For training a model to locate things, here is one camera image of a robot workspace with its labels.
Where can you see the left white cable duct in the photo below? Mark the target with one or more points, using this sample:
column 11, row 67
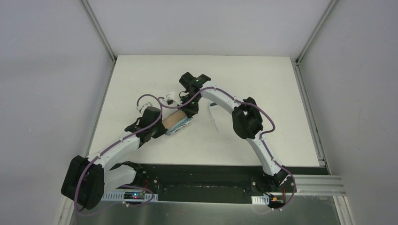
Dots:
column 129, row 196

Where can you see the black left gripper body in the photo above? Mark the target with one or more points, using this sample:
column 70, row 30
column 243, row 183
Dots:
column 156, row 124

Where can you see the left aluminium corner post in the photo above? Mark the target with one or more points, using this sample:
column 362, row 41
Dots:
column 98, row 29

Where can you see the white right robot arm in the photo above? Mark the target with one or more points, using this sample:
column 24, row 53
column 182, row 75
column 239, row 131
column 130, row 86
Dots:
column 246, row 120

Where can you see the flag print glasses case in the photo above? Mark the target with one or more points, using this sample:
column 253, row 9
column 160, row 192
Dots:
column 175, row 122

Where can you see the right white cable duct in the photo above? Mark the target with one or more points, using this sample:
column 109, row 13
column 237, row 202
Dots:
column 260, row 200

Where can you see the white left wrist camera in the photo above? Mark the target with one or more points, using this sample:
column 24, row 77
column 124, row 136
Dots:
column 140, row 108

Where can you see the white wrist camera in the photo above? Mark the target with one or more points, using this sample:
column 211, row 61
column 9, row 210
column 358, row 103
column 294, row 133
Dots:
column 140, row 108
column 172, row 98

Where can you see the aluminium corner post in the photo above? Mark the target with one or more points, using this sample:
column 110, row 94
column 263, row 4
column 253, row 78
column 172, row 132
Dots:
column 316, row 31
column 98, row 29

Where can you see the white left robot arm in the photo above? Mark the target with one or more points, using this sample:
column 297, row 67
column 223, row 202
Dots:
column 89, row 178

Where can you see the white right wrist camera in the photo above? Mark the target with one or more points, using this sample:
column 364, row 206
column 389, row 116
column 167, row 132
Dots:
column 172, row 98

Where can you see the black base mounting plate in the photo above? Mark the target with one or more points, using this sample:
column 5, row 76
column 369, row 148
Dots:
column 205, row 183

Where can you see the right aluminium corner post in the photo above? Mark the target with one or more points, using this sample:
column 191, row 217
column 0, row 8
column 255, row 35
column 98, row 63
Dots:
column 316, row 31

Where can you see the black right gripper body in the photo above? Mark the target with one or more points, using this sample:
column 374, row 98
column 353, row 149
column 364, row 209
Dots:
column 192, row 107

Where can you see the aluminium frame rail front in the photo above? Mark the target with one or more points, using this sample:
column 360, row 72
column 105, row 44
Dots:
column 319, row 185

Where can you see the white cable duct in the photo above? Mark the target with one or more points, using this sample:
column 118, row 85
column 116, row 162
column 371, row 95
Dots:
column 260, row 200
column 129, row 196

